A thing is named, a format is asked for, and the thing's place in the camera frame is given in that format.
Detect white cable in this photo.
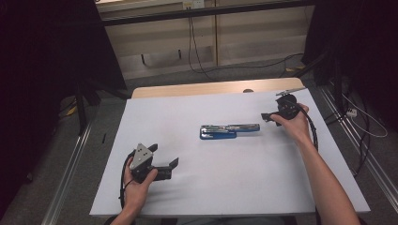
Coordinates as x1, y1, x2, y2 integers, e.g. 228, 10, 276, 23
341, 93, 389, 139

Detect person's right hand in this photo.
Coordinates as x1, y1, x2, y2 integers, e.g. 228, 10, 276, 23
270, 104, 314, 146

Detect black metal stand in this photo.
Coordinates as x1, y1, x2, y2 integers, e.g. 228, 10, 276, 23
294, 50, 345, 109
74, 79, 132, 136

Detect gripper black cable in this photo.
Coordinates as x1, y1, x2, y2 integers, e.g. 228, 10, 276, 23
298, 103, 320, 153
118, 151, 134, 209

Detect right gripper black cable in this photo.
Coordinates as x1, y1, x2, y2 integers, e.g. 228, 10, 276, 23
298, 103, 320, 153

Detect blue stapler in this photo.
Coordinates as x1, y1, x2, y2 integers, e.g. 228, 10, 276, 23
199, 123, 261, 141

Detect black hanging cable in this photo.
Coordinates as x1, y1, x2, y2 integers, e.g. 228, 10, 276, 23
187, 17, 220, 83
190, 17, 305, 76

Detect black floor cable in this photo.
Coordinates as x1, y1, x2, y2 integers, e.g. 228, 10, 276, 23
323, 79, 374, 179

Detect black metal beam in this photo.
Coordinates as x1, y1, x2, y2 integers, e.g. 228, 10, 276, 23
100, 0, 314, 28

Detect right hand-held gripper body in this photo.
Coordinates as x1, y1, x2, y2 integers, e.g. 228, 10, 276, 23
275, 87, 308, 121

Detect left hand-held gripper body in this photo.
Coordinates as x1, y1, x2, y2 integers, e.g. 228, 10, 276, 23
129, 142, 174, 185

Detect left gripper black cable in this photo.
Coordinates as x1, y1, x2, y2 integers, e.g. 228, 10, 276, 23
118, 151, 134, 209

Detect aluminium floor rail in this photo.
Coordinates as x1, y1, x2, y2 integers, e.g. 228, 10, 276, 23
318, 85, 398, 214
40, 123, 93, 225

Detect black curtain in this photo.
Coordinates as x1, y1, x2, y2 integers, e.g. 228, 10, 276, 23
0, 0, 128, 217
301, 0, 398, 132

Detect person's left hand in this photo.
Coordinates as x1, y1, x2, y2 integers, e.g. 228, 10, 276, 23
123, 156, 159, 216

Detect white wall socket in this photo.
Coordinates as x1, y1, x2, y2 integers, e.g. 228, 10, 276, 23
182, 0, 206, 9

